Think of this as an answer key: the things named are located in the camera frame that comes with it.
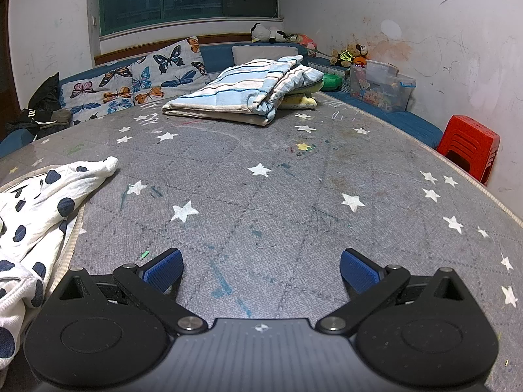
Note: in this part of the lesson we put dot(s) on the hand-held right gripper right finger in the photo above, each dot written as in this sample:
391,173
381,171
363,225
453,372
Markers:
359,271

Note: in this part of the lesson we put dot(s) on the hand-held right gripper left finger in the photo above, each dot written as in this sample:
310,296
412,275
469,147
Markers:
163,271

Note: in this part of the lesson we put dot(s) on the white navy polka dot garment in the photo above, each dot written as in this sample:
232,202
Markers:
36,216

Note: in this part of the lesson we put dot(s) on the grey star print table cover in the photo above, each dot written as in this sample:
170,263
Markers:
286,196

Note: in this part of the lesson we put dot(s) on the blue bench sofa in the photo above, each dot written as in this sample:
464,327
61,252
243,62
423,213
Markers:
408,124

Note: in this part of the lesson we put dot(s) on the red plastic stool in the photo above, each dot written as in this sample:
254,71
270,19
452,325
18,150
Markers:
470,143

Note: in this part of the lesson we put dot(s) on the folded yellow cloth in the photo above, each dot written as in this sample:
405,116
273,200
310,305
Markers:
300,100

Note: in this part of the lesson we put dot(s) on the clear plastic storage box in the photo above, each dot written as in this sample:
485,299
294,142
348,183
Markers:
382,90

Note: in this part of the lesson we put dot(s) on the green bowl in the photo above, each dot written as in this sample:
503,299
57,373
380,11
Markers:
331,82

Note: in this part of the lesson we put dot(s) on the folded blue striped blanket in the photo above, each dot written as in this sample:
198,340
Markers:
237,90

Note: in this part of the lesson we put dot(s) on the black jacket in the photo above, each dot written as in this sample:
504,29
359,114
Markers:
45,102

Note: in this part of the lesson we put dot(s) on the brown bear plush toys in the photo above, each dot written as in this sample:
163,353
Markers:
349,55

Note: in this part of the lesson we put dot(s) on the white cushion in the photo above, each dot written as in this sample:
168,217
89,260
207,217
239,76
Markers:
253,55

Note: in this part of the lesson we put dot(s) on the pink plush toy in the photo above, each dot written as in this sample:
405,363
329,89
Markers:
306,41

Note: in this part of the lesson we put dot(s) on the black and white plush toy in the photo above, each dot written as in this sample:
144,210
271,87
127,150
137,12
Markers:
265,33

